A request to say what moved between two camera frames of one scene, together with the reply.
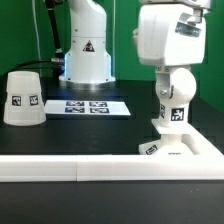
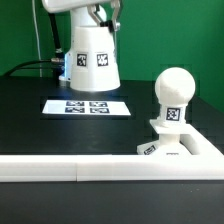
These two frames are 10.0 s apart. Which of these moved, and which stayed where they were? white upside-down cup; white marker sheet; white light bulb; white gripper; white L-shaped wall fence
Moved: white gripper; white upside-down cup
Stayed: white L-shaped wall fence; white marker sheet; white light bulb
